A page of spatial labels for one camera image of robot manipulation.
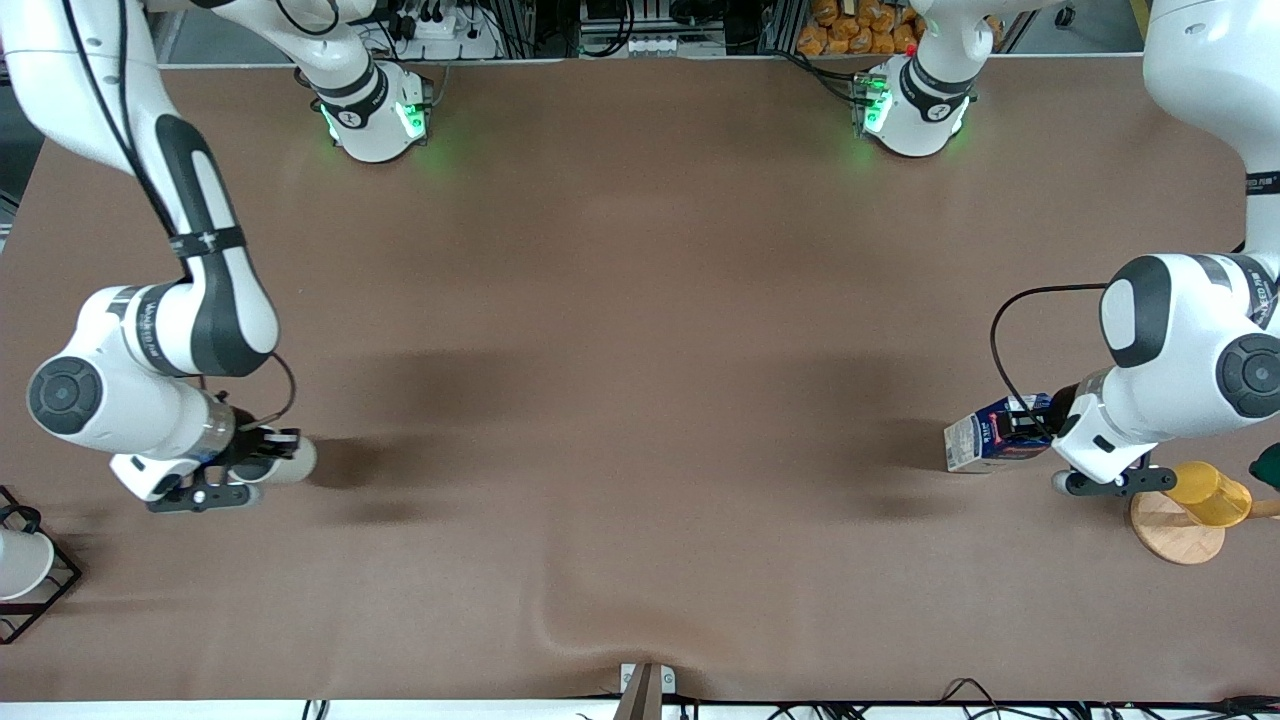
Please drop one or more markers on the metal table bracket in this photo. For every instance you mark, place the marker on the metal table bracket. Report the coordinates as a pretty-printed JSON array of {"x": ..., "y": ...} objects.
[{"x": 648, "y": 682}]

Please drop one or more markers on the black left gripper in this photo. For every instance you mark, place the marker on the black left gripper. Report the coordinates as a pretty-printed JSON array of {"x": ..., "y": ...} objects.
[{"x": 1061, "y": 405}]

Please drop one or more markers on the yellow plastic cup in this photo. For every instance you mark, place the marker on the yellow plastic cup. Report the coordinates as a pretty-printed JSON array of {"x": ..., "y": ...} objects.
[{"x": 1210, "y": 495}]

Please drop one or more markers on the orange snack packs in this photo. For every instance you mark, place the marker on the orange snack packs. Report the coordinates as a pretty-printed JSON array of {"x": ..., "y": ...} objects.
[{"x": 850, "y": 35}]

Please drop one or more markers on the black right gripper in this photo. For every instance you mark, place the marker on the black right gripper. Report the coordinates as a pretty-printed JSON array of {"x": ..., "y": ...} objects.
[{"x": 247, "y": 443}]

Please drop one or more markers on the white paper cup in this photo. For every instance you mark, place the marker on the white paper cup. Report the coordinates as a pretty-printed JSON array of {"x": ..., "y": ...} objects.
[{"x": 20, "y": 565}]

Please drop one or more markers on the dark green cup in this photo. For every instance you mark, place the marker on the dark green cup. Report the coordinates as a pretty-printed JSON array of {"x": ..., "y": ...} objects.
[{"x": 1268, "y": 468}]

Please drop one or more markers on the blue milk carton green cap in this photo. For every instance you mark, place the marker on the blue milk carton green cap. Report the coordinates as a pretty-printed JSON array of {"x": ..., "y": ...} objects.
[{"x": 975, "y": 440}]

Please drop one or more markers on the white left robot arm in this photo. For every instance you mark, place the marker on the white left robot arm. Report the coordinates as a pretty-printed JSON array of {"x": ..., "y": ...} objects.
[{"x": 1180, "y": 400}]

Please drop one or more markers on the white mug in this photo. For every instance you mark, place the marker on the white mug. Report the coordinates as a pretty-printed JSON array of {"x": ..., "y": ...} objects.
[{"x": 290, "y": 468}]

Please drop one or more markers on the brown table cover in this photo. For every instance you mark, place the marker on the brown table cover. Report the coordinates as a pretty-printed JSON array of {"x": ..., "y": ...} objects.
[{"x": 640, "y": 400}]

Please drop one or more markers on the wooden cup stand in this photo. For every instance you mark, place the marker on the wooden cup stand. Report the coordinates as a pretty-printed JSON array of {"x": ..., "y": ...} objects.
[{"x": 1175, "y": 535}]

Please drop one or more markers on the white power strip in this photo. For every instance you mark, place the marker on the white power strip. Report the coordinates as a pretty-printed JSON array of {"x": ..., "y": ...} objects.
[{"x": 450, "y": 42}]

